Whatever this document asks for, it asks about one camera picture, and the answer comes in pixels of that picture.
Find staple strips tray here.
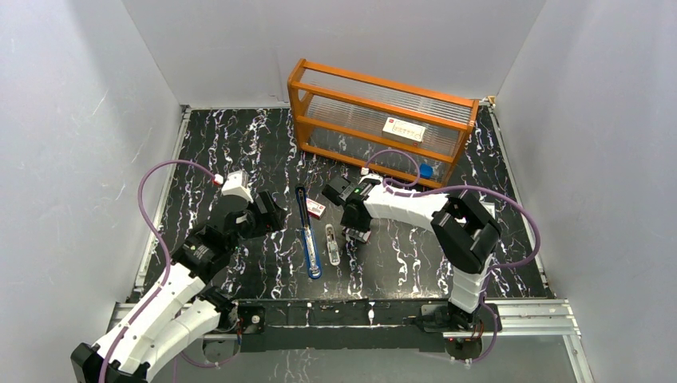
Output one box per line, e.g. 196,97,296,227
342,227,371,243

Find red white staple box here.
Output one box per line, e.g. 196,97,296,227
306,199,326,219

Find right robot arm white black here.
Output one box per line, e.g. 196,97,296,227
322,175,501,330

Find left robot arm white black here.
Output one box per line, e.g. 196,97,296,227
70,171,287,382

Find small blue box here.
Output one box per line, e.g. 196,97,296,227
418,163,434,180

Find white cardboard box red labels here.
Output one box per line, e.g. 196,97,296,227
382,117,426,147

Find orange wooden shelf rack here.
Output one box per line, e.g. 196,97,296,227
287,58,480,188

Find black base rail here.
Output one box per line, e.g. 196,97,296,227
238,298,503,357

